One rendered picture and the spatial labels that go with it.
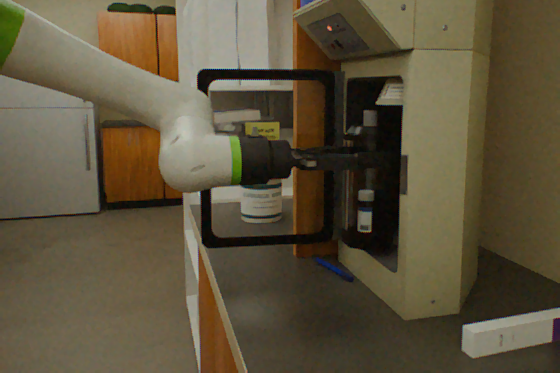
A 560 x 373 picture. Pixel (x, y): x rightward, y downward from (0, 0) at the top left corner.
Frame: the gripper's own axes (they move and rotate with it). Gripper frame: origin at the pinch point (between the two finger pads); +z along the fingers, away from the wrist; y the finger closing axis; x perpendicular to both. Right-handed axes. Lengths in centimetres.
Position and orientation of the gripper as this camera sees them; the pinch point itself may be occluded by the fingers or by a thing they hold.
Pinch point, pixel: (367, 156)
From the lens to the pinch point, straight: 99.5
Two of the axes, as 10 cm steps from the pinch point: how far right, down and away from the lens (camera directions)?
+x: 0.0, 9.9, 1.5
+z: 9.7, -0.4, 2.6
